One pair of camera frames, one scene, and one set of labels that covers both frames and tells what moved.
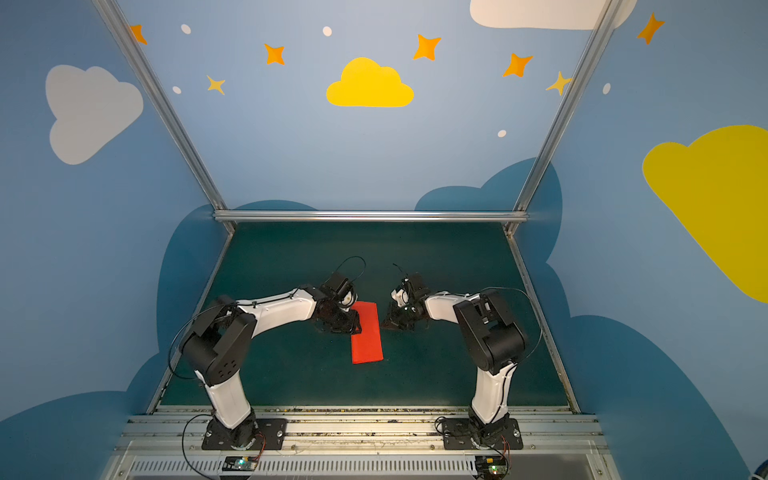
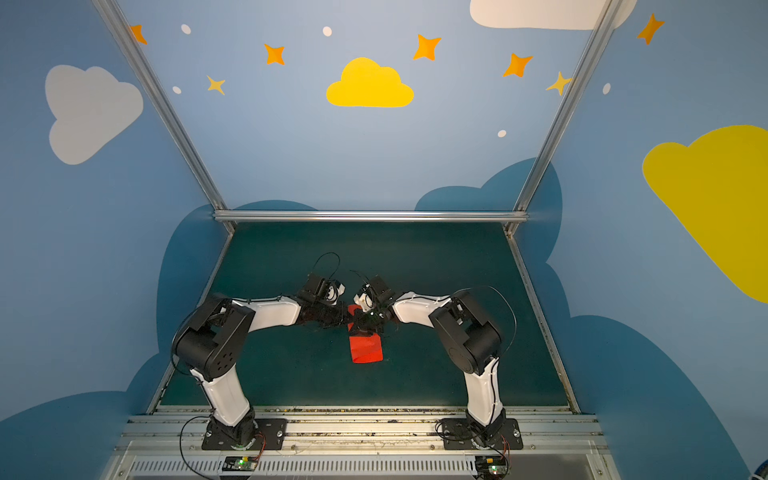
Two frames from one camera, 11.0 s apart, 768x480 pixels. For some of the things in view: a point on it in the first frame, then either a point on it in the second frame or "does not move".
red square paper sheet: x=366 y=346 does not move
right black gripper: x=397 y=318 → x=367 y=318
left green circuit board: x=239 y=463 does not move
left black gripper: x=339 y=321 does not move
